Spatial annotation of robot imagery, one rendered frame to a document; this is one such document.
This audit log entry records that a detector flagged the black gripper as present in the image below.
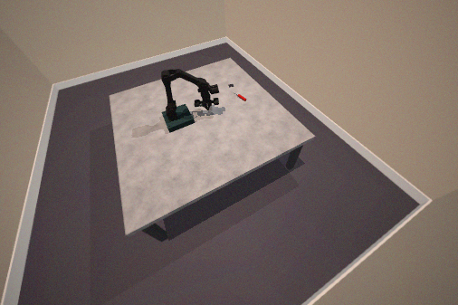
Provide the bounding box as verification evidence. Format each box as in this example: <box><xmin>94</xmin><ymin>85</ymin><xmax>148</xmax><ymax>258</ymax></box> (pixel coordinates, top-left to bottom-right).
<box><xmin>195</xmin><ymin>96</ymin><xmax>219</xmax><ymax>110</ymax></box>

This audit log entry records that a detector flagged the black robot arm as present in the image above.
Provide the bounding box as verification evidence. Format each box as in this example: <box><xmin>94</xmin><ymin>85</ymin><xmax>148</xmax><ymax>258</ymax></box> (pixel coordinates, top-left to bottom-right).
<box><xmin>161</xmin><ymin>69</ymin><xmax>219</xmax><ymax>121</ymax></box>

